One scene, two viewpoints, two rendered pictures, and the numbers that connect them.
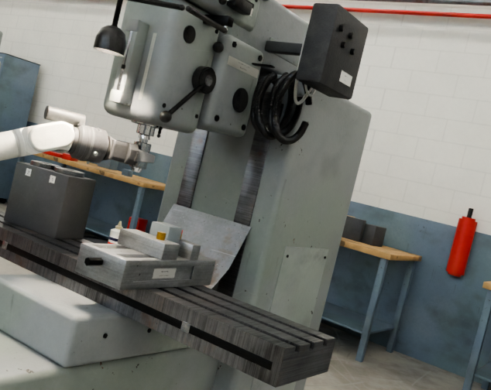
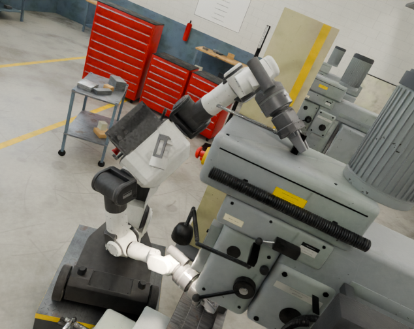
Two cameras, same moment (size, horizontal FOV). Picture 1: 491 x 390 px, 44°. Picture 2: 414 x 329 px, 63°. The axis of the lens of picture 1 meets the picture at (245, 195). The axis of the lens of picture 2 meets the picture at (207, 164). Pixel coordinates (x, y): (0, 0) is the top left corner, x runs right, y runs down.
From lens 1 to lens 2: 1.44 m
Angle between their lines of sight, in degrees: 64
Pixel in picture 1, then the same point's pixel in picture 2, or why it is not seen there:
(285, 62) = (379, 309)
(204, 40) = not seen: hidden behind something
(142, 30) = (213, 231)
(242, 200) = not seen: outside the picture
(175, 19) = (221, 238)
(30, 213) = not seen: hidden behind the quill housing
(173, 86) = (213, 280)
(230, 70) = (277, 290)
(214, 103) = (255, 307)
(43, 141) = (152, 265)
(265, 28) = (343, 271)
